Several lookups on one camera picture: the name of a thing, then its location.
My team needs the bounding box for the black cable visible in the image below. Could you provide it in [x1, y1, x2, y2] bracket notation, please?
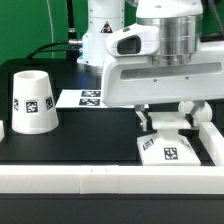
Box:
[26, 0, 84, 60]

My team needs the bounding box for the white right fence bar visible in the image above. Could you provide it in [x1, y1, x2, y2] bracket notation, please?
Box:
[199, 122, 224, 167]

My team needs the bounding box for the white marker sheet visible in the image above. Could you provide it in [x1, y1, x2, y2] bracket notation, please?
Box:
[55, 88, 150, 110]

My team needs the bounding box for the white lamp base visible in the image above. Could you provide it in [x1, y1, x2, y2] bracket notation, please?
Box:
[137, 112, 201, 166]

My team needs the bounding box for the white thin cable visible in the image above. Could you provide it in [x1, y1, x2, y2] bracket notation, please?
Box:
[45, 0, 56, 58]

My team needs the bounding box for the white fence bar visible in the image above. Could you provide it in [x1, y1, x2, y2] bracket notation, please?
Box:
[199, 122, 224, 167]
[0, 165, 224, 194]

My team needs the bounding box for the white lamp shade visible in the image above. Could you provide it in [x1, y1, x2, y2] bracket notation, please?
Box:
[12, 70, 59, 134]

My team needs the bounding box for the white left fence piece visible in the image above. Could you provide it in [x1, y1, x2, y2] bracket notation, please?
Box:
[0, 120, 5, 142]

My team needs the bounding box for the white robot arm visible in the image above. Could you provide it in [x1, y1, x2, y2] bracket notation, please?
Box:
[78, 0, 224, 124]

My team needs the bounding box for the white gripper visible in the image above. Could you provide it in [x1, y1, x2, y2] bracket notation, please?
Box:
[101, 24, 224, 131]

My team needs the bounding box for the white lamp bulb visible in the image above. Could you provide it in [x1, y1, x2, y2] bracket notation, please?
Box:
[178, 101, 212, 130]

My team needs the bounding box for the white front fence bar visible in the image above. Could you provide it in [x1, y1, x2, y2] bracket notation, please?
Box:
[0, 165, 224, 194]

